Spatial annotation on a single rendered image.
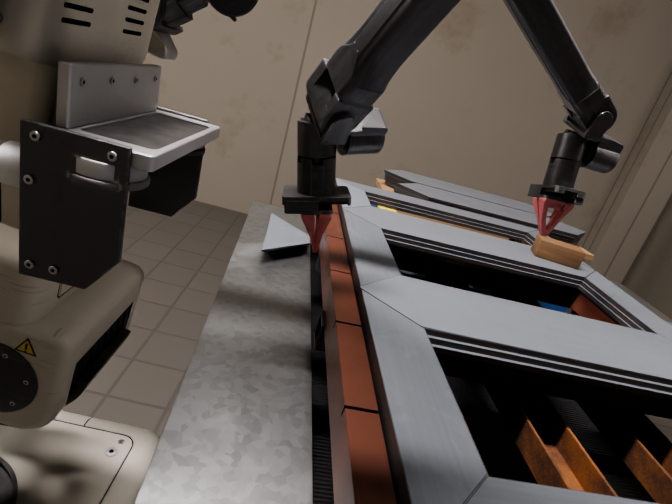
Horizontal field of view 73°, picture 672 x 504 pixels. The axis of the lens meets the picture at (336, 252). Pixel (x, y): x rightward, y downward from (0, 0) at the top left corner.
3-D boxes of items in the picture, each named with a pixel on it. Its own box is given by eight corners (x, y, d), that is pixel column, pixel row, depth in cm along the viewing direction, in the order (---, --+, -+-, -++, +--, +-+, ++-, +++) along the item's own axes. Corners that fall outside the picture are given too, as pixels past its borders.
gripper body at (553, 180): (554, 199, 97) (564, 164, 96) (585, 202, 87) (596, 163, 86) (526, 192, 96) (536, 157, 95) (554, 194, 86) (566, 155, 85)
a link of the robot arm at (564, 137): (552, 128, 92) (572, 126, 86) (579, 137, 93) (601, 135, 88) (542, 162, 93) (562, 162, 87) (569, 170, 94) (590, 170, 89)
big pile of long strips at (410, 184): (543, 221, 205) (548, 208, 203) (594, 255, 168) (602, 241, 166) (376, 177, 193) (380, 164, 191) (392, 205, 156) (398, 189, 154)
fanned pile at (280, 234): (307, 223, 149) (310, 212, 148) (307, 275, 113) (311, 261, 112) (270, 214, 147) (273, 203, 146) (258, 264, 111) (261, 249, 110)
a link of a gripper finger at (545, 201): (545, 236, 98) (557, 193, 96) (564, 241, 91) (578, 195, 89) (516, 229, 97) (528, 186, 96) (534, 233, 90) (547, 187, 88)
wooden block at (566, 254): (571, 262, 128) (579, 246, 126) (578, 270, 122) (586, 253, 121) (530, 249, 129) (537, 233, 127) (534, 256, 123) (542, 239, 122)
